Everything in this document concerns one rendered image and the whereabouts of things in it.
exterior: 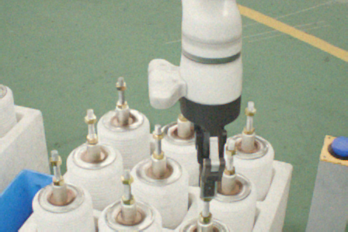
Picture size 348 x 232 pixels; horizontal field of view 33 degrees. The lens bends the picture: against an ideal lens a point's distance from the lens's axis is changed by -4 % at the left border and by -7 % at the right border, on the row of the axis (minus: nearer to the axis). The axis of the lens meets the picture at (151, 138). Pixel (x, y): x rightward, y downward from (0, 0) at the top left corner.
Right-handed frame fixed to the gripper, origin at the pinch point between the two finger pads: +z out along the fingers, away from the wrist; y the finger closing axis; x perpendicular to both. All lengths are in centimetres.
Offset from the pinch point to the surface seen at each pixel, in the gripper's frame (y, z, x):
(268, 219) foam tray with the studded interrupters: 10.1, 17.3, -12.1
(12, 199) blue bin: 29, 27, 35
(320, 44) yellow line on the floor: 114, 36, -53
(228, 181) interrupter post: 9.6, 8.0, -4.6
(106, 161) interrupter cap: 18.7, 9.9, 14.5
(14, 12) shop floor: 153, 36, 57
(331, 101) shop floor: 77, 36, -46
